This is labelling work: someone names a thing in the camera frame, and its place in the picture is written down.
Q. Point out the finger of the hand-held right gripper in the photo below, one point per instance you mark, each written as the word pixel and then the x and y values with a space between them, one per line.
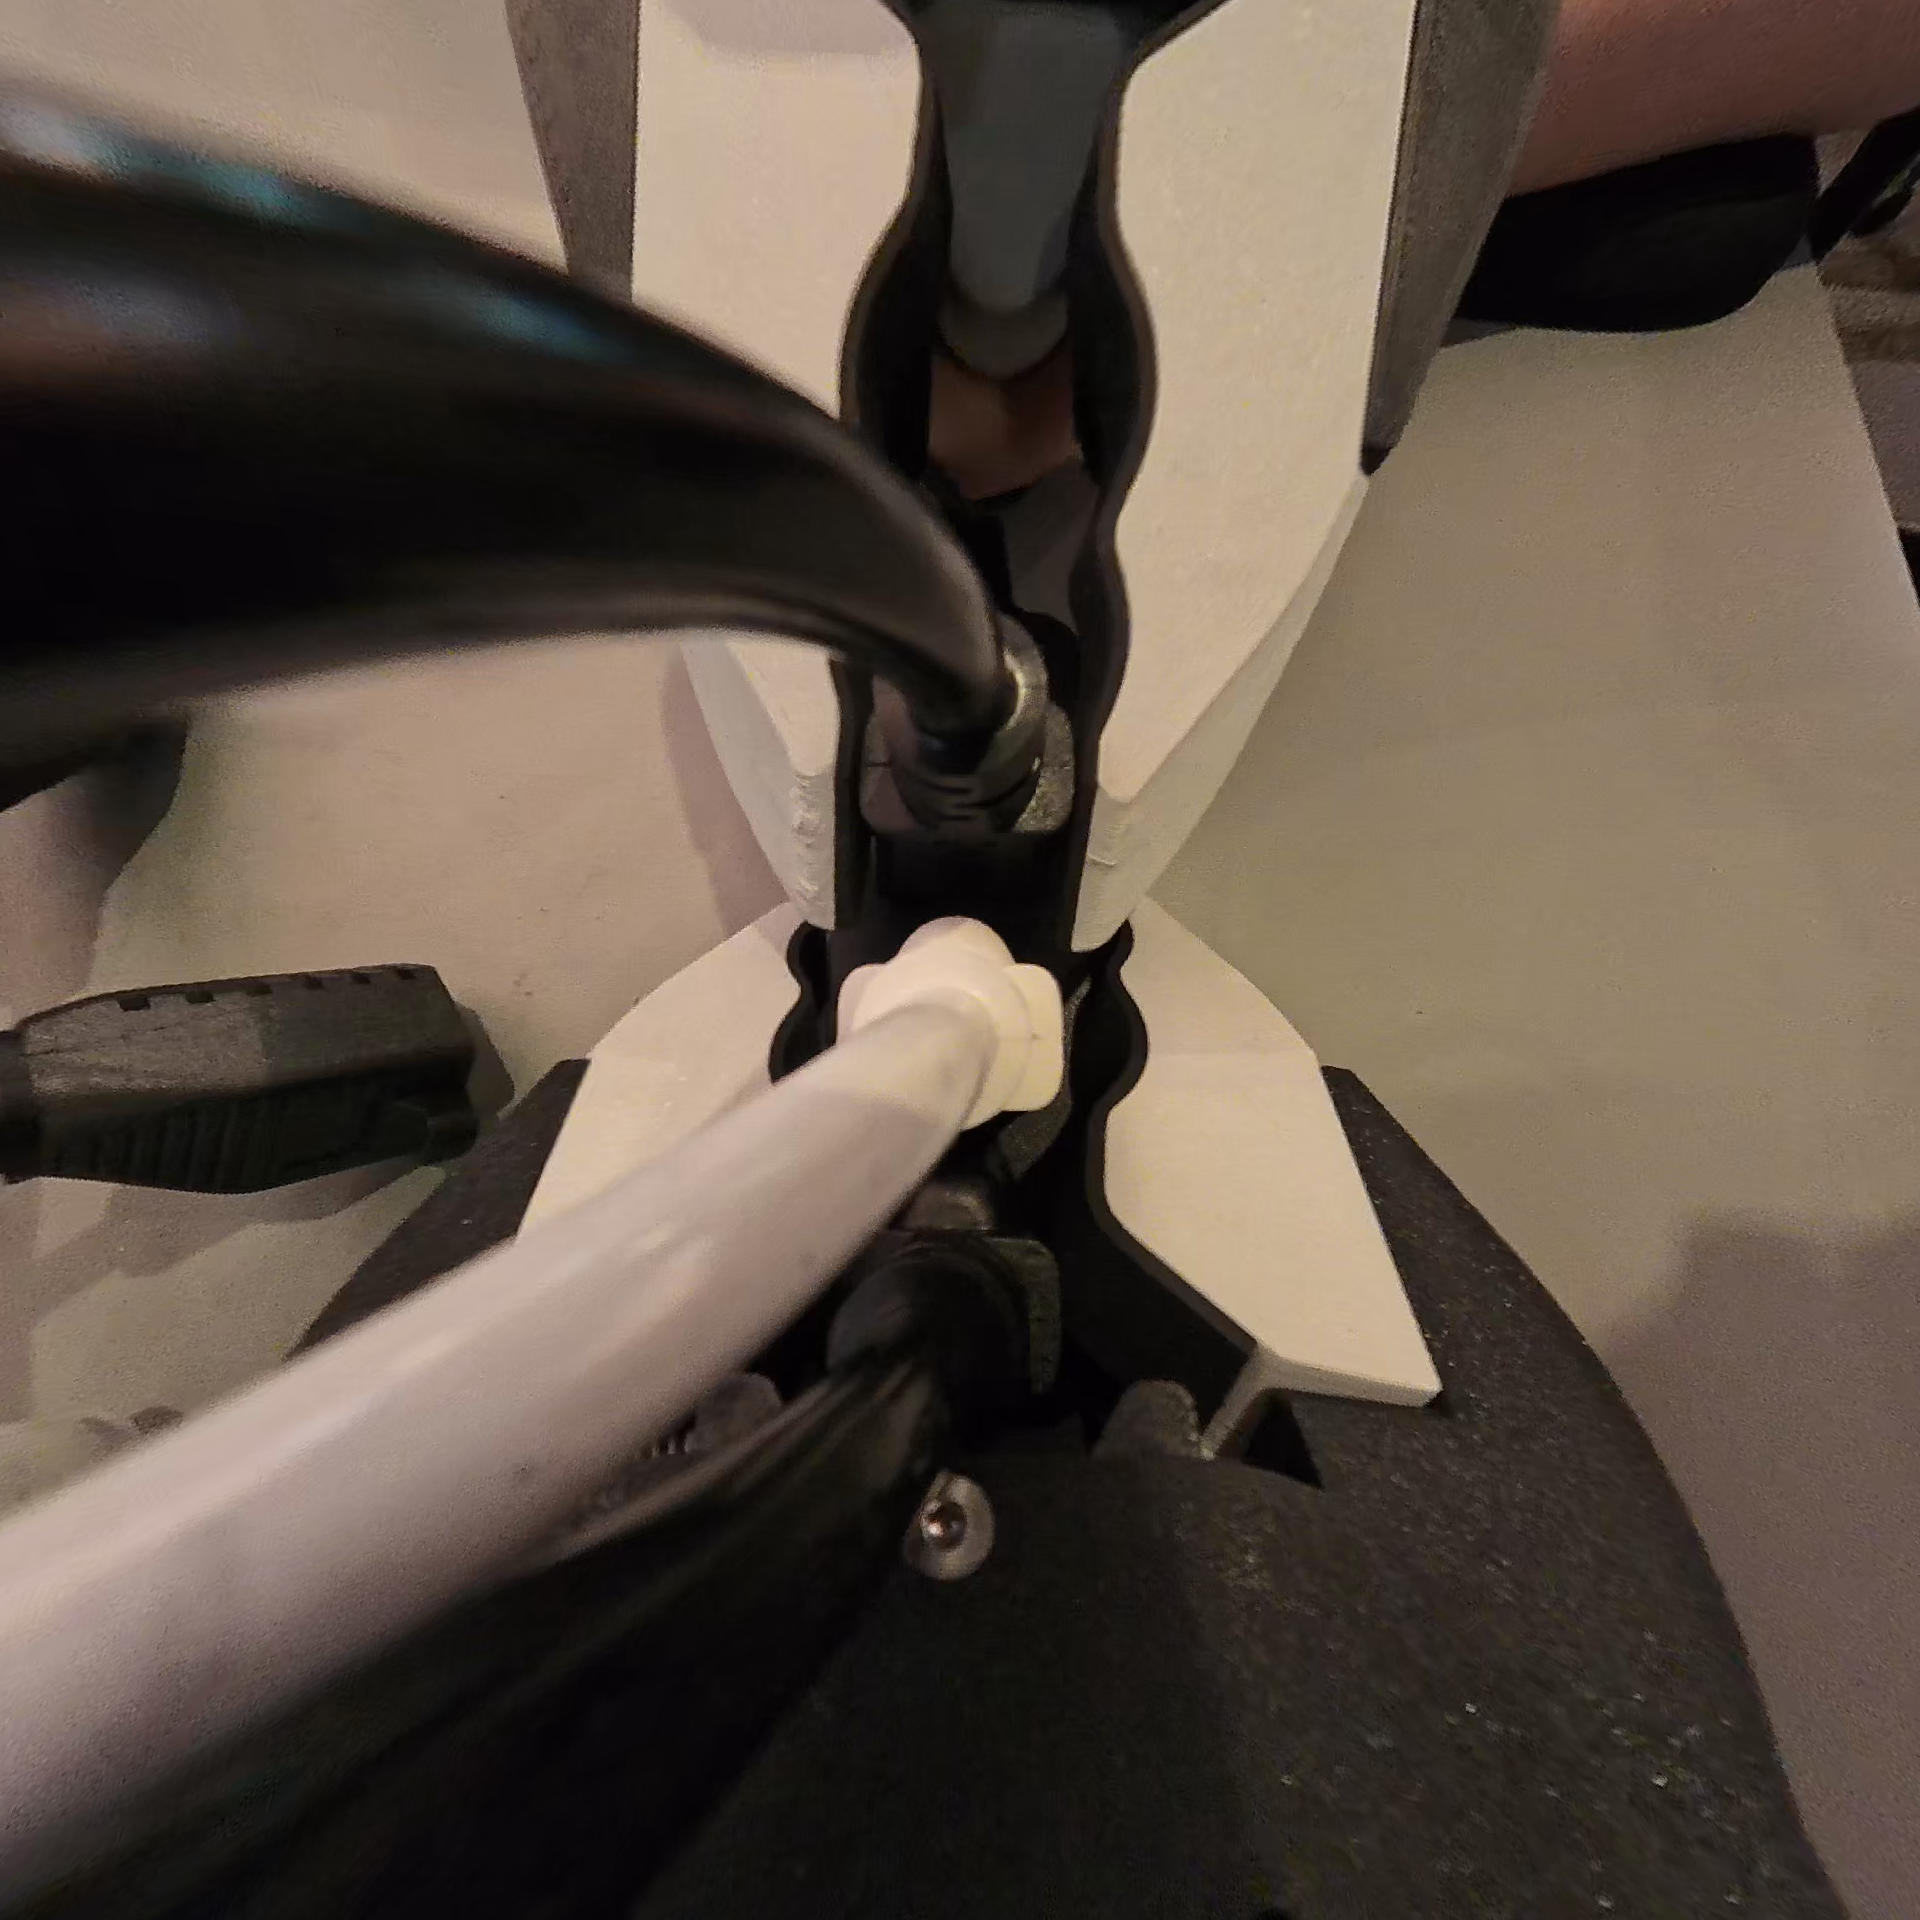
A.
pixel 1276 300
pixel 750 148

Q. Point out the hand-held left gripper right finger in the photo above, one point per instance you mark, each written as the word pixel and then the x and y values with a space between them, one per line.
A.
pixel 1244 1201

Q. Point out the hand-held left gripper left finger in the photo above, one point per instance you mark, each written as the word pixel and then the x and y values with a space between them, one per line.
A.
pixel 676 1066

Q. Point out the person's right forearm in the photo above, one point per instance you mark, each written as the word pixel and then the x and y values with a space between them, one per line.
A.
pixel 1724 76

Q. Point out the black connector plug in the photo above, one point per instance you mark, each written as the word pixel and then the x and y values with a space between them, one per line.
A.
pixel 225 1066

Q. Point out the person's right hand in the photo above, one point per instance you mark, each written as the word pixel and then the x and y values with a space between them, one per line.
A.
pixel 997 435

